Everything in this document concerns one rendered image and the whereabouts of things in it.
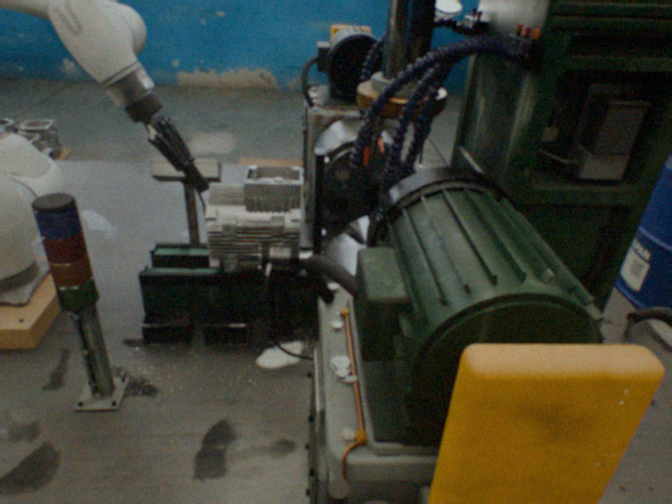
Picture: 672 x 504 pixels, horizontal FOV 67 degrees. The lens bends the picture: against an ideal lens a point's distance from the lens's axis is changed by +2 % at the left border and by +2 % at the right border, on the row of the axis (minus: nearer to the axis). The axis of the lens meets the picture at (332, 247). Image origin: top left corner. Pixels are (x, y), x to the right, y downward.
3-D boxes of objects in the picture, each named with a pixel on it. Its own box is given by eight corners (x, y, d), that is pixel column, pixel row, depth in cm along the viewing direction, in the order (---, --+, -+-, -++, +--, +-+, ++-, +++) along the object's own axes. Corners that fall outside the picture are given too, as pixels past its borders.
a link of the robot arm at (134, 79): (143, 57, 105) (161, 83, 108) (108, 78, 107) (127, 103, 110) (131, 66, 98) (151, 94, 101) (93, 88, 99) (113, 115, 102)
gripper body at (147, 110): (147, 94, 101) (175, 134, 105) (157, 84, 108) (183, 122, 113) (116, 112, 102) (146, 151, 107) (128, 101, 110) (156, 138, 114)
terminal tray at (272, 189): (300, 194, 118) (301, 165, 114) (301, 215, 109) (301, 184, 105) (249, 193, 117) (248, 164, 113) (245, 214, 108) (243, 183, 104)
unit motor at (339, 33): (367, 143, 190) (378, 21, 169) (379, 177, 162) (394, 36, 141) (299, 141, 188) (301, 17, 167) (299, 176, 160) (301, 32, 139)
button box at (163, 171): (222, 183, 138) (222, 164, 138) (218, 177, 131) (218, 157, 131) (157, 182, 137) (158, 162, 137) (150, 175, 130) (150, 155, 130)
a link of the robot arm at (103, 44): (134, 63, 97) (149, 52, 108) (75, -20, 90) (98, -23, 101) (88, 91, 99) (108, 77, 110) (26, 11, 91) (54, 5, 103)
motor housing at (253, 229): (299, 242, 129) (301, 173, 119) (299, 284, 113) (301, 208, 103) (221, 240, 128) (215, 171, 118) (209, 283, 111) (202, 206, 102)
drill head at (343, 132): (384, 178, 169) (392, 104, 157) (403, 231, 138) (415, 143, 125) (310, 177, 168) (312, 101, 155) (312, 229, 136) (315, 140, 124)
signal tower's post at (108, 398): (130, 379, 102) (90, 190, 81) (118, 410, 96) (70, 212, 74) (89, 379, 102) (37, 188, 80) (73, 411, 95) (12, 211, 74)
